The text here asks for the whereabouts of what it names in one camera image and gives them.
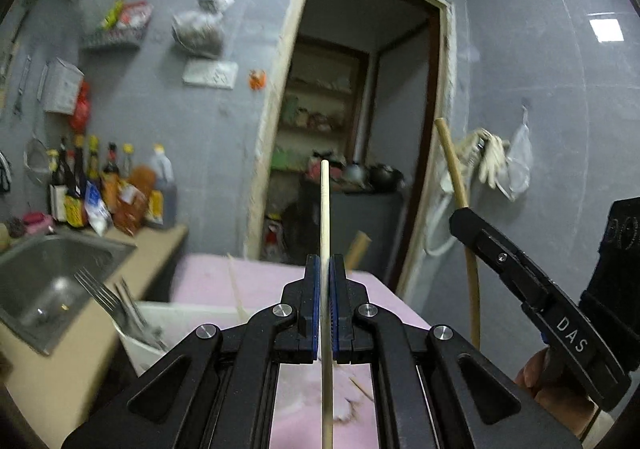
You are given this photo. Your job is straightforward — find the pink sponge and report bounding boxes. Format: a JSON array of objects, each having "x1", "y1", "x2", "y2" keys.
[{"x1": 22, "y1": 211, "x2": 56, "y2": 235}]

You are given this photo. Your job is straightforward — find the black pot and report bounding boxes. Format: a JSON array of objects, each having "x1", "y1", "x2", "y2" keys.
[{"x1": 368, "y1": 162, "x2": 404, "y2": 192}]

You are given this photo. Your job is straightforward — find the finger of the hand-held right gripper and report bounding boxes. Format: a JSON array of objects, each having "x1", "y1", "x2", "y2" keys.
[{"x1": 448, "y1": 206, "x2": 552, "y2": 304}]

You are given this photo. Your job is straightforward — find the aluminium pot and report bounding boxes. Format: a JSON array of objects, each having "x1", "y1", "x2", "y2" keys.
[{"x1": 342, "y1": 159, "x2": 371, "y2": 190}]

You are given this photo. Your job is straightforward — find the short wooden stick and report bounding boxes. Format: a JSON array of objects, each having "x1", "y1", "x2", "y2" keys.
[{"x1": 344, "y1": 230, "x2": 374, "y2": 271}]

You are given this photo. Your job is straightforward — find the dark bottle yellow cap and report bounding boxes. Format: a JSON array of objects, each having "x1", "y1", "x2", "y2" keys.
[{"x1": 84, "y1": 134, "x2": 101, "y2": 185}]

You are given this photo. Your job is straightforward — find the green box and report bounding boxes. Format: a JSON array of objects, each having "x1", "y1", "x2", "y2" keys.
[{"x1": 272, "y1": 148, "x2": 306, "y2": 172}]

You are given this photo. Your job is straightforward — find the red and white packet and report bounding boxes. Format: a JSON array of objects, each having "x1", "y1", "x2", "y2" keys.
[{"x1": 117, "y1": 1, "x2": 154, "y2": 30}]

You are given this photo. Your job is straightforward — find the grey wall basket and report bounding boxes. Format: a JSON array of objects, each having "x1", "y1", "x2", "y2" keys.
[{"x1": 79, "y1": 23, "x2": 151, "y2": 52}]

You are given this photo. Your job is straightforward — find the stainless steel sink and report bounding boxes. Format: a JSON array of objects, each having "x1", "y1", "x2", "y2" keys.
[{"x1": 0, "y1": 233, "x2": 139, "y2": 356}]

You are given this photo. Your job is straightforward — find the blue and white packet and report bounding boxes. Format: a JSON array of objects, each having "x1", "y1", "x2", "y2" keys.
[{"x1": 83, "y1": 181, "x2": 114, "y2": 236}]

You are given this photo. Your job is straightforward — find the white work gloves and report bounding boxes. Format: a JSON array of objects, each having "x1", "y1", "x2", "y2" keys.
[{"x1": 462, "y1": 127, "x2": 511, "y2": 190}]

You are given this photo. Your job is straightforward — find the person's right hand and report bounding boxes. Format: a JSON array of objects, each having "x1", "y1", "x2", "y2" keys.
[{"x1": 514, "y1": 346, "x2": 599, "y2": 441}]

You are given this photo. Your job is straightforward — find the pink cloth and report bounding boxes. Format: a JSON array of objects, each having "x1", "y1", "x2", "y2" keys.
[{"x1": 169, "y1": 252, "x2": 432, "y2": 449}]

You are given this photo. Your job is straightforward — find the red and white bottle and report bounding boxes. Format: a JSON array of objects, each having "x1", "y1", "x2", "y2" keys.
[{"x1": 263, "y1": 213, "x2": 286, "y2": 260}]

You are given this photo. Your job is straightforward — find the wooden shelf unit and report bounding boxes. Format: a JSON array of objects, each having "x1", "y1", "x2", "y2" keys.
[{"x1": 272, "y1": 41, "x2": 371, "y2": 175}]

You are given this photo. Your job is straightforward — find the grey cabinet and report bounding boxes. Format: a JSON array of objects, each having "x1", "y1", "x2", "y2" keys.
[{"x1": 299, "y1": 176, "x2": 404, "y2": 276}]

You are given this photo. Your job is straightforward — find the metal peeler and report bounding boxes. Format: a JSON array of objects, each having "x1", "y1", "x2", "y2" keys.
[{"x1": 12, "y1": 56, "x2": 32, "y2": 119}]

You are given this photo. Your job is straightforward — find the bamboo pole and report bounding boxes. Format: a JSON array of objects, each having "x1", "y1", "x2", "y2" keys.
[{"x1": 433, "y1": 117, "x2": 482, "y2": 351}]

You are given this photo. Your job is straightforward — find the dark bottle yellow label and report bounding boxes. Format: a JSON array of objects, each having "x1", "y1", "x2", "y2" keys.
[{"x1": 62, "y1": 133, "x2": 89, "y2": 229}]

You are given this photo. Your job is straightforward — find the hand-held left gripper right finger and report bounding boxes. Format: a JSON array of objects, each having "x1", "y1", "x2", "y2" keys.
[{"x1": 329, "y1": 254, "x2": 583, "y2": 449}]

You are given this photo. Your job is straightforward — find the hanging clear plastic bag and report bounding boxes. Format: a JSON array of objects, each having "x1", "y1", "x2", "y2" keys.
[{"x1": 171, "y1": 0, "x2": 236, "y2": 59}]

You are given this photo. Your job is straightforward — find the yellow packet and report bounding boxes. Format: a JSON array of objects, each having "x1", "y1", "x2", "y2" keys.
[{"x1": 102, "y1": 0, "x2": 125, "y2": 30}]

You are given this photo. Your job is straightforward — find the wooden door frame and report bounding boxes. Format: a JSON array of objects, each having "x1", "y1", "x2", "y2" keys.
[{"x1": 242, "y1": 0, "x2": 456, "y2": 301}]

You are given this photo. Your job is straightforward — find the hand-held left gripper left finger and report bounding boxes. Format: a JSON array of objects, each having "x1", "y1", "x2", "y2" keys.
[{"x1": 61, "y1": 254, "x2": 322, "y2": 449}]

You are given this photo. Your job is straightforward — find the white rectangular container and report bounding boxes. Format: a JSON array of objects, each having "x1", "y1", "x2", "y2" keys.
[{"x1": 112, "y1": 299, "x2": 252, "y2": 378}]

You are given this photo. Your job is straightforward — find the white wall box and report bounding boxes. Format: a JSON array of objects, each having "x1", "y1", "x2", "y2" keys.
[{"x1": 38, "y1": 57, "x2": 85, "y2": 115}]

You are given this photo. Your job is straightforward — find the metal strainer ladle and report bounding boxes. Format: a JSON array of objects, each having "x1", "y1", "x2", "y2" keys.
[{"x1": 24, "y1": 126, "x2": 51, "y2": 185}]

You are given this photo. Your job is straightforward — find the white wall socket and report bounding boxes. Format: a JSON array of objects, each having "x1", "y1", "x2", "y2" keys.
[{"x1": 182, "y1": 58, "x2": 239, "y2": 90}]

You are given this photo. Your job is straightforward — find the metal fork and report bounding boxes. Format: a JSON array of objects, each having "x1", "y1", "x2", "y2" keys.
[
  {"x1": 73, "y1": 267, "x2": 167, "y2": 351},
  {"x1": 113, "y1": 278, "x2": 152, "y2": 331}
]

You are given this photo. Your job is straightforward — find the pale wooden chopstick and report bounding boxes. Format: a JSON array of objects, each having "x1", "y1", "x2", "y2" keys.
[
  {"x1": 318, "y1": 159, "x2": 335, "y2": 449},
  {"x1": 349, "y1": 376, "x2": 376, "y2": 403},
  {"x1": 227, "y1": 252, "x2": 249, "y2": 323}
]

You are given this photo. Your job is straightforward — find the hanging white plastic bag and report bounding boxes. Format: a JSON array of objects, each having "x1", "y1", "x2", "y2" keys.
[{"x1": 502, "y1": 103, "x2": 534, "y2": 202}]

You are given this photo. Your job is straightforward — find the sauce bottle red cap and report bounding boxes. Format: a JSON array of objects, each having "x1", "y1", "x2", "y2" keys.
[{"x1": 102, "y1": 142, "x2": 121, "y2": 215}]

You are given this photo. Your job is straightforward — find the red plastic bag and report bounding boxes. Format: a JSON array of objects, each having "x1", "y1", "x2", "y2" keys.
[{"x1": 69, "y1": 81, "x2": 94, "y2": 132}]

